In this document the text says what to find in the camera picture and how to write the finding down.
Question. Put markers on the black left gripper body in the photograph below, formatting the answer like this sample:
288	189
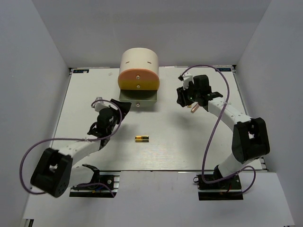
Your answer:
111	126

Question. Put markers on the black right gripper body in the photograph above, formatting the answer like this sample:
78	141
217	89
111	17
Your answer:
194	93

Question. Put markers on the grey green bottom drawer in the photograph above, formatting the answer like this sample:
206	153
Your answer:
139	98

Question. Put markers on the yellow drawer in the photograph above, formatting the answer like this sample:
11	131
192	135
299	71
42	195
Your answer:
138	84

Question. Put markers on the cream round drawer organizer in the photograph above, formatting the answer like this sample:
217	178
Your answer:
138	78

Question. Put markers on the orange top drawer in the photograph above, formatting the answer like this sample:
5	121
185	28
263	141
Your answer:
144	74

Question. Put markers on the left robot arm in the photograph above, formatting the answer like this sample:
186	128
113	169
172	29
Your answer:
53	171

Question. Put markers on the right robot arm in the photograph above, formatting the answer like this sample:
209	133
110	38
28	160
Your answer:
249	135

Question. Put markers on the rose gold lipstick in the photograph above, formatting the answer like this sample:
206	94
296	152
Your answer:
194	109

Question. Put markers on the gold clear square lipstick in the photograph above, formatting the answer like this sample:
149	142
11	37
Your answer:
141	138

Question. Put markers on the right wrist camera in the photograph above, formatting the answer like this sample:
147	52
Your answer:
186	78

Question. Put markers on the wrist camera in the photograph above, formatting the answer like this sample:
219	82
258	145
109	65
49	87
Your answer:
186	78
99	104

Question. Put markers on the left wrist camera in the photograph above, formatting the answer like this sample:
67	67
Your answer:
99	104

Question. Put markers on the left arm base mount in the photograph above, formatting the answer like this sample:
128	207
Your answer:
104	185

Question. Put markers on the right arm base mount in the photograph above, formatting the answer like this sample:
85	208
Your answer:
227	190

